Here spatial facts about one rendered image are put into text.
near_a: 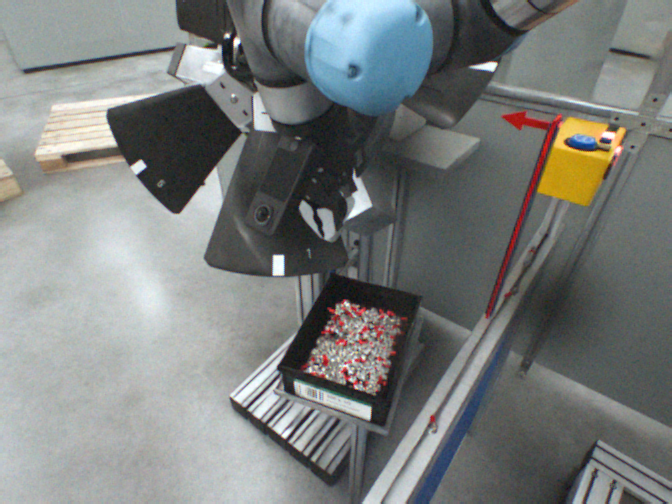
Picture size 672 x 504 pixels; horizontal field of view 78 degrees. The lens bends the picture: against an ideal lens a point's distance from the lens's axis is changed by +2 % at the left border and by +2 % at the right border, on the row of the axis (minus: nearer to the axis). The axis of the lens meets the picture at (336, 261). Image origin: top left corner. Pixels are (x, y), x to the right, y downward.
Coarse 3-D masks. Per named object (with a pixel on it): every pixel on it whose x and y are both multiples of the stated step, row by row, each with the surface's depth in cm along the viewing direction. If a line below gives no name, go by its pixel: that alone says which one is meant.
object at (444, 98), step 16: (496, 64) 53; (432, 80) 53; (448, 80) 53; (464, 80) 52; (480, 80) 52; (416, 96) 52; (432, 96) 52; (448, 96) 51; (464, 96) 51; (416, 112) 51; (432, 112) 51; (448, 112) 50; (464, 112) 50
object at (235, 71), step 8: (232, 24) 65; (232, 32) 65; (224, 40) 66; (232, 40) 66; (224, 48) 65; (232, 48) 66; (240, 48) 65; (224, 56) 65; (232, 56) 66; (240, 56) 64; (224, 64) 65; (232, 64) 65; (240, 64) 65; (248, 64) 63; (232, 72) 64; (240, 72) 63; (248, 72) 63; (240, 80) 64; (248, 80) 63; (248, 88) 66; (256, 88) 65
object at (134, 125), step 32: (160, 96) 73; (192, 96) 72; (128, 128) 78; (160, 128) 76; (192, 128) 75; (224, 128) 75; (128, 160) 81; (160, 160) 79; (192, 160) 78; (160, 192) 82; (192, 192) 82
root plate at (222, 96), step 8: (224, 72) 70; (216, 80) 71; (224, 80) 71; (232, 80) 71; (208, 88) 72; (216, 88) 71; (224, 88) 71; (232, 88) 71; (240, 88) 71; (216, 96) 72; (224, 96) 72; (240, 96) 72; (248, 96) 72; (224, 104) 73; (232, 104) 73; (240, 104) 73; (248, 104) 73; (224, 112) 74; (232, 112) 74; (240, 112) 74; (248, 112) 74; (232, 120) 75; (240, 120) 75; (248, 120) 75
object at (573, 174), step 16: (560, 128) 76; (576, 128) 76; (592, 128) 76; (624, 128) 76; (560, 144) 71; (608, 144) 70; (560, 160) 71; (576, 160) 69; (592, 160) 68; (608, 160) 67; (544, 176) 74; (560, 176) 72; (576, 176) 70; (592, 176) 69; (544, 192) 75; (560, 192) 73; (576, 192) 72; (592, 192) 70
